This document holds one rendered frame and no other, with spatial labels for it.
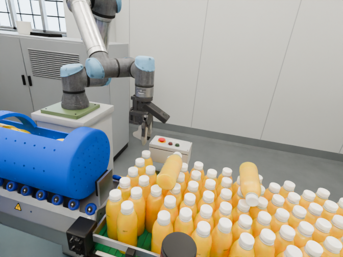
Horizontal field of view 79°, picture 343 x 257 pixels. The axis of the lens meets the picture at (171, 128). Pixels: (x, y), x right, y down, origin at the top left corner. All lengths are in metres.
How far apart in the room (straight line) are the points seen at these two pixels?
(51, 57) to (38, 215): 2.00
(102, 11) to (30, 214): 0.94
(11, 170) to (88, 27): 0.60
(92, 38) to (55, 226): 0.76
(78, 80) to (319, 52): 3.04
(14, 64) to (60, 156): 2.44
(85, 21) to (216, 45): 2.54
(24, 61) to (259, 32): 2.98
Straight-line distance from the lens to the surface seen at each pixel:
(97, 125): 1.28
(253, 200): 0.75
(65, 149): 0.82
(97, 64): 0.83
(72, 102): 1.27
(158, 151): 1.03
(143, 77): 0.81
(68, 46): 2.61
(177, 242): 0.42
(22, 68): 3.09
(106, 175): 0.92
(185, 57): 3.36
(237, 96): 3.41
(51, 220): 1.04
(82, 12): 0.99
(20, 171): 0.94
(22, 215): 1.14
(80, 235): 0.78
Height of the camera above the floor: 1.60
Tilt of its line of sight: 24 degrees down
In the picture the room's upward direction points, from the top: 5 degrees clockwise
